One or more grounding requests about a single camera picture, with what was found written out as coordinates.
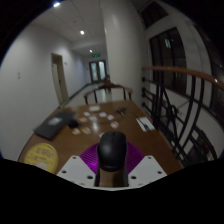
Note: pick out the pale side door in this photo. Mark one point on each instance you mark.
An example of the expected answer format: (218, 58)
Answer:
(59, 78)

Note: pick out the green exit sign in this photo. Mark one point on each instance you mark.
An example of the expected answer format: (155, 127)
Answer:
(96, 55)

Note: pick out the dark closed laptop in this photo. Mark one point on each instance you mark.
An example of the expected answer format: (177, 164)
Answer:
(53, 125)

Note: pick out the small beige sticker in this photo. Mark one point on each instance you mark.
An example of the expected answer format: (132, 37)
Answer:
(76, 131)
(83, 119)

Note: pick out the black railing with wooden handrail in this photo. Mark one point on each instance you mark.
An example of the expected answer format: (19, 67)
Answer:
(180, 71)

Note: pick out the round yellow mouse pad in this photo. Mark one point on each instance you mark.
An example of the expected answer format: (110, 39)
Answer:
(41, 156)

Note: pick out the small white flat box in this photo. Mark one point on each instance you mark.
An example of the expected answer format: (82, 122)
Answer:
(94, 108)

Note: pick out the glazed double door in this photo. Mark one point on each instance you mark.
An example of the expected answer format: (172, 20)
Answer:
(97, 71)

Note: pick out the brown wooden chair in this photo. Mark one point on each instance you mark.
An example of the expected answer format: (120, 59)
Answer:
(108, 87)

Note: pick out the small orange sticker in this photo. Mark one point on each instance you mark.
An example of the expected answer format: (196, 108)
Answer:
(86, 130)

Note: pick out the white paper sheet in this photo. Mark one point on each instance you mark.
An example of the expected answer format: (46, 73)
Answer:
(146, 123)

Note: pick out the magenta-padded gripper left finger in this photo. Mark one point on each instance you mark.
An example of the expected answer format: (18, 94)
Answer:
(75, 168)

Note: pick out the small red white sticker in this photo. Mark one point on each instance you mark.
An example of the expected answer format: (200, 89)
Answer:
(114, 124)

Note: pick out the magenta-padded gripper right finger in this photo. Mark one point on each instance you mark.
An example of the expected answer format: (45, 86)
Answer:
(146, 168)

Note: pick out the ceiling lights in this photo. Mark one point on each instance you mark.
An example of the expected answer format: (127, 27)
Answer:
(82, 32)

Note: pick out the dark window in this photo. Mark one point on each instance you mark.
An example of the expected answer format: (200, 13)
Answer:
(168, 56)

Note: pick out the black computer mouse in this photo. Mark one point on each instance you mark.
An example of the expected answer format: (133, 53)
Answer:
(112, 151)

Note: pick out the small black box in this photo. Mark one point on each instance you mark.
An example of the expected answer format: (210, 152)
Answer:
(73, 124)

